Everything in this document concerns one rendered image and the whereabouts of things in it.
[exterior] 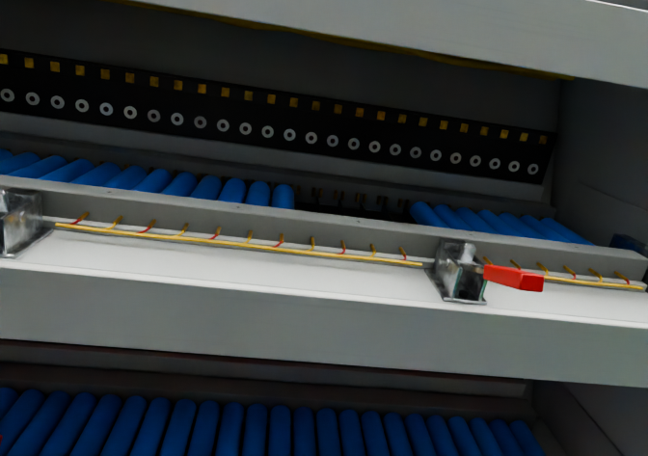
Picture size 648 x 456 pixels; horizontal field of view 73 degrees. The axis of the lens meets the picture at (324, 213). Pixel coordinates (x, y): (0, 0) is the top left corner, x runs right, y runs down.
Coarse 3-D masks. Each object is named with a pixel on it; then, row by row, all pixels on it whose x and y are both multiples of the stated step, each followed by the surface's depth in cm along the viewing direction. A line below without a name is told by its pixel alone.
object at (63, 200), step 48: (48, 192) 27; (96, 192) 28; (144, 192) 29; (192, 240) 27; (288, 240) 29; (336, 240) 29; (384, 240) 30; (432, 240) 30; (480, 240) 30; (528, 240) 32
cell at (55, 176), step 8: (80, 160) 35; (88, 160) 35; (64, 168) 32; (72, 168) 33; (80, 168) 34; (88, 168) 35; (48, 176) 30; (56, 176) 30; (64, 176) 31; (72, 176) 32
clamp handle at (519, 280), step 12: (468, 252) 26; (468, 264) 25; (492, 276) 22; (504, 276) 21; (516, 276) 20; (528, 276) 20; (540, 276) 20; (516, 288) 20; (528, 288) 20; (540, 288) 20
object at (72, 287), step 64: (0, 128) 38; (64, 128) 38; (128, 128) 39; (512, 192) 44; (576, 192) 43; (64, 256) 24; (128, 256) 25; (192, 256) 26; (256, 256) 28; (0, 320) 23; (64, 320) 24; (128, 320) 24; (192, 320) 24; (256, 320) 24; (320, 320) 25; (384, 320) 25; (448, 320) 25; (512, 320) 26; (576, 320) 26; (640, 320) 28; (640, 384) 28
